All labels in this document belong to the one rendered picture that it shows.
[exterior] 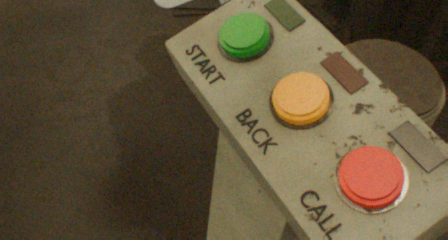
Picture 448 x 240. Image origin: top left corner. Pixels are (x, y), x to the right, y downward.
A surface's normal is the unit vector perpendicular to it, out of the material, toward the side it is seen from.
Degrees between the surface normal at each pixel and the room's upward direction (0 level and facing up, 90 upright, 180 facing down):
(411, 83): 0
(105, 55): 0
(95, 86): 0
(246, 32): 20
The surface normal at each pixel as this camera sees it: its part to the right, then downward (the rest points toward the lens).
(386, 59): 0.08, -0.65
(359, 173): -0.22, -0.49
